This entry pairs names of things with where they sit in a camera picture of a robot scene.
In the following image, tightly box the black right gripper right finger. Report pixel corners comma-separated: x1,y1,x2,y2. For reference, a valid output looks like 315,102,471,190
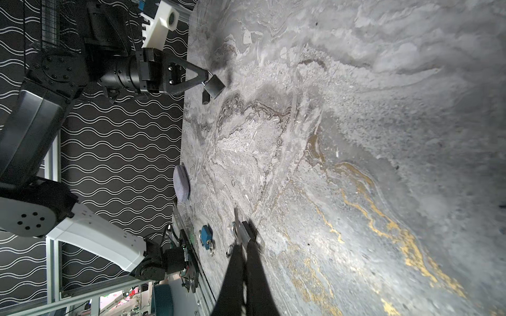
245,240,279,315

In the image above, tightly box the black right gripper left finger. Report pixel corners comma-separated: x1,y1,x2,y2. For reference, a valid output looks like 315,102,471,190
211,244,245,316

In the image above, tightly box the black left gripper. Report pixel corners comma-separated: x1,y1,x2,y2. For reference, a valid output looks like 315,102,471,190
134,48,209,95

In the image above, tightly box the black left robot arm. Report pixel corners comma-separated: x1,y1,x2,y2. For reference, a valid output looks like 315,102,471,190
1,1,225,283

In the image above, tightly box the blue padlock left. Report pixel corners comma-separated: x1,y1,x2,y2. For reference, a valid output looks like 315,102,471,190
199,225,216,256

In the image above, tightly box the grey cloth pad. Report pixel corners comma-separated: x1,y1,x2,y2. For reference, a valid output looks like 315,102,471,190
173,165,191,203

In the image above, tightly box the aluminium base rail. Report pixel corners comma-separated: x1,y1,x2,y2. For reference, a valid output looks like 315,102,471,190
171,204,216,315

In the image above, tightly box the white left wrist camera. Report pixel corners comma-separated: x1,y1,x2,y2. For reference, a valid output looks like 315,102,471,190
138,0,179,50

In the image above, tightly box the black wire mesh basket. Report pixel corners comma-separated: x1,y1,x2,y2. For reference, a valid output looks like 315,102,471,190
40,0,81,53

